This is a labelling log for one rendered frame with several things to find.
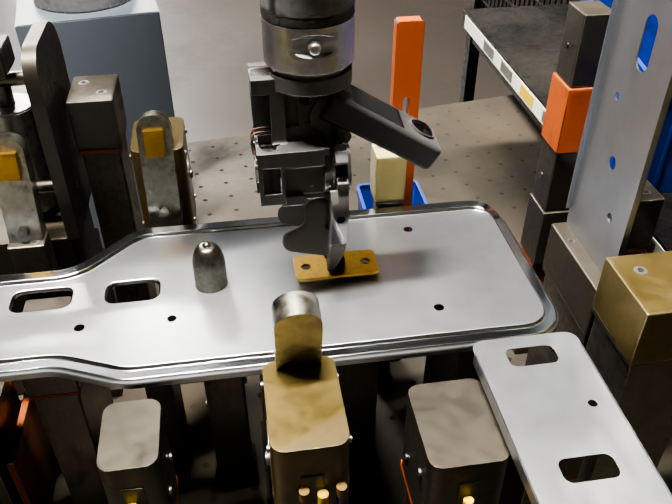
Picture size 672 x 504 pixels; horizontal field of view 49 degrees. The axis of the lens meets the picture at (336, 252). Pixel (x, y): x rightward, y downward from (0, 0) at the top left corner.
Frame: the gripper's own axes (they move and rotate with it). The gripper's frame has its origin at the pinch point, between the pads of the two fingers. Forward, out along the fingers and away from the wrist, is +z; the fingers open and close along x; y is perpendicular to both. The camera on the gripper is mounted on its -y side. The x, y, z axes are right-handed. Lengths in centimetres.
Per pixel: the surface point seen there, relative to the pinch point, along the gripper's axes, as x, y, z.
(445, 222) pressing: -6.5, -13.4, 2.5
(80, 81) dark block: -23.3, 25.4, -9.7
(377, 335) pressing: 9.9, -2.3, 2.4
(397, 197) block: -10.7, -8.8, 1.4
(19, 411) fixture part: -2.7, 36.3, 20.5
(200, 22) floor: -353, 22, 104
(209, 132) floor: -222, 20, 103
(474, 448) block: 22.1, -7.9, 4.3
